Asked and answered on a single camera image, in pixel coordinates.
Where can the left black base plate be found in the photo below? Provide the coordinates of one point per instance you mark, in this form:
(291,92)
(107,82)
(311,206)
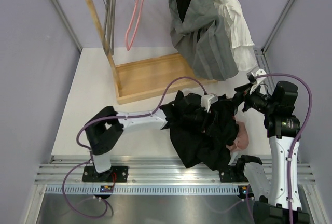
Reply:
(118,173)

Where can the wooden clothes rack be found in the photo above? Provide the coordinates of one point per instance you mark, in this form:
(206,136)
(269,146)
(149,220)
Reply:
(143,79)

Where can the aluminium mounting rail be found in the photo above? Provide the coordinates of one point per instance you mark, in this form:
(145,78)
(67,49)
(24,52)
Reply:
(155,172)

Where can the grey metal hanger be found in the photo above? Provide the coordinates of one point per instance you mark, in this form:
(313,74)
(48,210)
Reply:
(106,21)
(111,21)

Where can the white slotted cable duct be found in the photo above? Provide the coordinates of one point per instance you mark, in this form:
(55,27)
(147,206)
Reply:
(144,189)

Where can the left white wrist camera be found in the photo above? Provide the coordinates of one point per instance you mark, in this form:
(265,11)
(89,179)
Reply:
(208,100)

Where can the pink pleated skirt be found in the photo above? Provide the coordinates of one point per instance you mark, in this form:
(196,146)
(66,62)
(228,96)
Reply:
(242,140)

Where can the white ruffled skirt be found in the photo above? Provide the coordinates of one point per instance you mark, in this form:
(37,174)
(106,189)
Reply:
(241,44)

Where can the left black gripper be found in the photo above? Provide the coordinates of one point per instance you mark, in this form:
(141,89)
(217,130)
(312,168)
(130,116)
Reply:
(205,126)

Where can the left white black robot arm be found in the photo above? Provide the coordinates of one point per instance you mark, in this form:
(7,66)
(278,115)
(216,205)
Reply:
(104,130)

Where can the grey pleated skirt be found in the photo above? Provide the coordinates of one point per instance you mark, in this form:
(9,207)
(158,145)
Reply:
(198,34)

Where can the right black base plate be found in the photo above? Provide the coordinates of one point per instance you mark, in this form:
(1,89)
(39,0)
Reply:
(232,174)

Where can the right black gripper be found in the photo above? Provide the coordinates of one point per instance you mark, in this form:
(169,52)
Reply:
(244,89)

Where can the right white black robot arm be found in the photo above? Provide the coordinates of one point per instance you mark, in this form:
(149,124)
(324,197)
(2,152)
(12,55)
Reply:
(276,200)

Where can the pink velvet hanger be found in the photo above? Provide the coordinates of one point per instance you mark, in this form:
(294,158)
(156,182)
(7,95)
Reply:
(134,23)

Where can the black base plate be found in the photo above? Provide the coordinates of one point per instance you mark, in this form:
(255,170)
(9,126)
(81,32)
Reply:
(118,173)
(232,174)

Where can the large black skirt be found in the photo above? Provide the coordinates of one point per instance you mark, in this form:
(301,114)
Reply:
(193,146)

